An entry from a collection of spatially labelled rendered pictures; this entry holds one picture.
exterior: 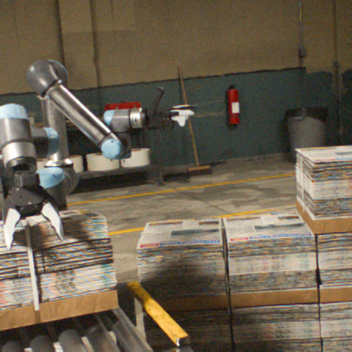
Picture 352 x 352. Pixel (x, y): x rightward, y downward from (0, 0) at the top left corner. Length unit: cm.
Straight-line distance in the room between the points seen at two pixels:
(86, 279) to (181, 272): 65
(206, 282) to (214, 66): 723
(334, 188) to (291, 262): 27
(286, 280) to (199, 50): 719
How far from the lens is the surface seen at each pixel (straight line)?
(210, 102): 921
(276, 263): 216
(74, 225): 153
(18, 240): 152
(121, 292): 184
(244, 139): 944
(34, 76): 250
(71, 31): 863
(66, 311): 156
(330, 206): 213
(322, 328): 224
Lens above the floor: 137
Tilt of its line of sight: 9 degrees down
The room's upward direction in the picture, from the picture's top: 4 degrees counter-clockwise
